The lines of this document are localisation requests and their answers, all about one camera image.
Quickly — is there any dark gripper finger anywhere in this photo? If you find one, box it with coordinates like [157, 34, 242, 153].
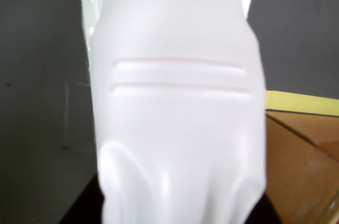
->
[248, 192, 283, 224]
[58, 174, 107, 224]

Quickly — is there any brown cardboard box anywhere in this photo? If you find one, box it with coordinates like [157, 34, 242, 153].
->
[264, 109, 339, 224]

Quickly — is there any yellow strip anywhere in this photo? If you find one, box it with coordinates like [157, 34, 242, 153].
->
[264, 90, 339, 117]

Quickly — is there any gray rubber mat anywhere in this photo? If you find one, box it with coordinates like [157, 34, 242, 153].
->
[0, 0, 339, 224]

